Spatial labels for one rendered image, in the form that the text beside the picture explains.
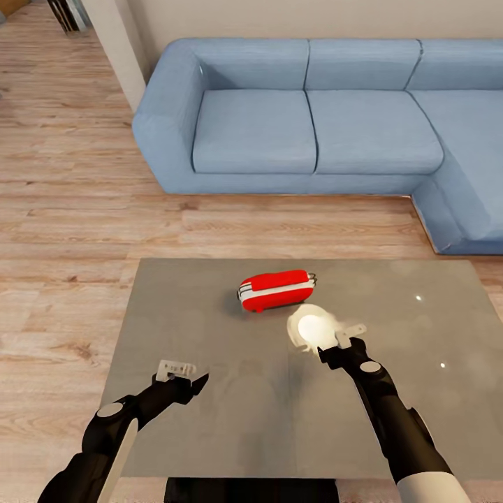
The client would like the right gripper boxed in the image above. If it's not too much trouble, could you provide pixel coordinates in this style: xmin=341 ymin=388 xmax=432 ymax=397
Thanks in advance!
xmin=318 ymin=339 xmax=367 ymax=374

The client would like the radio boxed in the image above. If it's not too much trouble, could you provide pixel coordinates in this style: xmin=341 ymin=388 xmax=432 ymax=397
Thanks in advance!
xmin=237 ymin=270 xmax=316 ymax=313

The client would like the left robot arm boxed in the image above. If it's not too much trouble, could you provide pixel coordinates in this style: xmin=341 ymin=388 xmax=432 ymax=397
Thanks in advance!
xmin=37 ymin=360 xmax=209 ymax=503

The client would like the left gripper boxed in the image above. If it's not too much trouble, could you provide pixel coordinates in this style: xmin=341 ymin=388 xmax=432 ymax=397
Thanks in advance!
xmin=147 ymin=374 xmax=209 ymax=418

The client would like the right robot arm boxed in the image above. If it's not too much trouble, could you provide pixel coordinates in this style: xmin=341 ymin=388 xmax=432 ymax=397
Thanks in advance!
xmin=318 ymin=323 xmax=472 ymax=503

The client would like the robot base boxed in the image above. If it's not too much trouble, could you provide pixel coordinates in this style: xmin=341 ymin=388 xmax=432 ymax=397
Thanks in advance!
xmin=164 ymin=477 xmax=339 ymax=503

